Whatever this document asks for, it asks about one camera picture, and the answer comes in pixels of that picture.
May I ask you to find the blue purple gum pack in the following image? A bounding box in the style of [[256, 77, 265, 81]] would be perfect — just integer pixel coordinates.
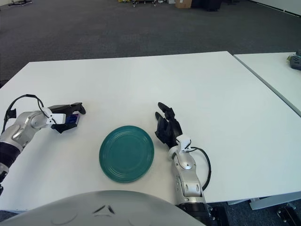
[[65, 113, 79, 125]]

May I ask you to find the dark grey controller device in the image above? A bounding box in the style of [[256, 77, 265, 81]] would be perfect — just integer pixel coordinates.
[[286, 49, 301, 71]]

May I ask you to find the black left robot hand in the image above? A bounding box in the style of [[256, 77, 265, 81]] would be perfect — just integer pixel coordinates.
[[48, 102, 87, 134]]

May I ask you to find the silver robot torso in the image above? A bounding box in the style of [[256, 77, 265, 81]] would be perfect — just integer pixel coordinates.
[[0, 190, 205, 226]]

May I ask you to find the wheeled metal cart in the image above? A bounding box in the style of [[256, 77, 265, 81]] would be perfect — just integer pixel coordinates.
[[131, 0, 174, 8]]

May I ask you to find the black storage case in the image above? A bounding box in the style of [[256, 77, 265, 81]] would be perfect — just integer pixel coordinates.
[[191, 0, 222, 12]]

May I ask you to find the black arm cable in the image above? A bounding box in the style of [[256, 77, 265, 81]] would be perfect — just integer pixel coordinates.
[[188, 146, 212, 190], [0, 94, 58, 135]]

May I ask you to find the green round plate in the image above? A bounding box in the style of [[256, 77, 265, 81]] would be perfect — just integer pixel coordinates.
[[99, 125, 155, 183]]

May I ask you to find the brown cardboard box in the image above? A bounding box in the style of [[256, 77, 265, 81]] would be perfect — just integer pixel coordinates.
[[175, 0, 192, 9]]

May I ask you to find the black stand base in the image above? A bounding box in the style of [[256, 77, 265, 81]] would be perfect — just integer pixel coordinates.
[[8, 0, 33, 7]]

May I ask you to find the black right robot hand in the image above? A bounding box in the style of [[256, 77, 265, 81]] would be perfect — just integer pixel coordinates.
[[154, 102, 183, 149]]

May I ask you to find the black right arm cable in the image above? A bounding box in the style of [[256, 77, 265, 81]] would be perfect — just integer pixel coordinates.
[[188, 146, 212, 190]]

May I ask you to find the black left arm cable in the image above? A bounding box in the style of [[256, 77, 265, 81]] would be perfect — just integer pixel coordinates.
[[0, 94, 58, 135]]

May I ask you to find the grey table foot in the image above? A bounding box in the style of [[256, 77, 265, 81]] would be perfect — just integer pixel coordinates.
[[249, 196, 301, 211]]

